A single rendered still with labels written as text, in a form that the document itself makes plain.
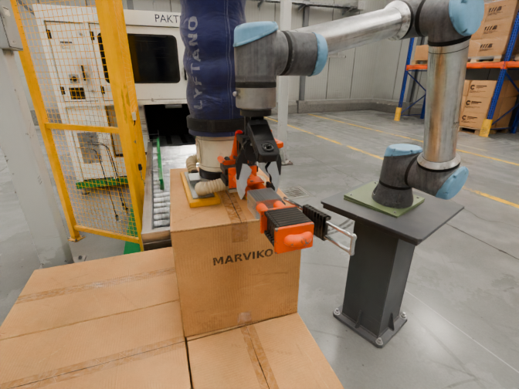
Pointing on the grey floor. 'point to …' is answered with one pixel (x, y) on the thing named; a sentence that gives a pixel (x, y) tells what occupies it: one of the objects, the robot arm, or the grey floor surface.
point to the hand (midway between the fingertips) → (259, 194)
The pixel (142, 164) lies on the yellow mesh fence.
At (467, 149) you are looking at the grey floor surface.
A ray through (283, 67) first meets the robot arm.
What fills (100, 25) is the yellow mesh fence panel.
